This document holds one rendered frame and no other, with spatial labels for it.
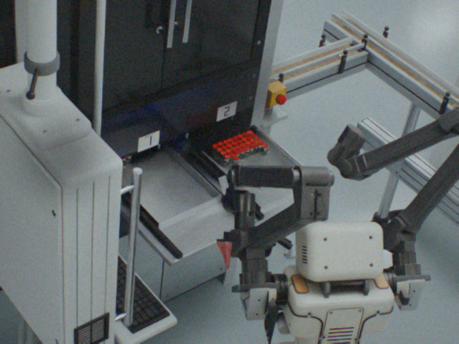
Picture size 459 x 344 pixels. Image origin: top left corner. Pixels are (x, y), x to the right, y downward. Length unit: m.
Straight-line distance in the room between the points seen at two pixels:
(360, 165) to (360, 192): 1.99
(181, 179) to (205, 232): 0.27
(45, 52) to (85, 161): 0.28
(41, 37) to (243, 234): 0.74
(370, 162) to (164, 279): 1.33
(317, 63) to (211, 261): 0.94
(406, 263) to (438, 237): 1.99
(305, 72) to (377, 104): 1.61
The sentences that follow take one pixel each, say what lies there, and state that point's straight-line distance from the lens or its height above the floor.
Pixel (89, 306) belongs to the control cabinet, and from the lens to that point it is 2.46.
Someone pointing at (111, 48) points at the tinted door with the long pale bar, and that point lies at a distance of 2.74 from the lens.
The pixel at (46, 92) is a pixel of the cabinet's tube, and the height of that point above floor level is 1.65.
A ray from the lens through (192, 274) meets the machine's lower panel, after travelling 3.77.
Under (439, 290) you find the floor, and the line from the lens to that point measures 4.24.
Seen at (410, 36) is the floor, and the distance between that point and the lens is 5.98.
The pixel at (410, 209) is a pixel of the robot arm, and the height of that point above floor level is 1.33.
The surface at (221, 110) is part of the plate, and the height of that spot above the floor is 1.03.
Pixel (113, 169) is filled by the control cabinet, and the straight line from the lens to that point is 2.16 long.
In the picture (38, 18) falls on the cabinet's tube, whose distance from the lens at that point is 2.09.
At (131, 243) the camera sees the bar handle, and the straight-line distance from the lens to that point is 2.40.
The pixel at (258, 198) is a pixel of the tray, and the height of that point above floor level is 0.88.
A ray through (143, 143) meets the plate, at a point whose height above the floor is 1.02.
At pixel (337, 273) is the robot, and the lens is 2.32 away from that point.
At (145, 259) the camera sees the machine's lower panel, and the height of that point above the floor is 0.42.
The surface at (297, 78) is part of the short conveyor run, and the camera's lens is 3.63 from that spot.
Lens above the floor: 2.95
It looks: 40 degrees down
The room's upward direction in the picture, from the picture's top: 9 degrees clockwise
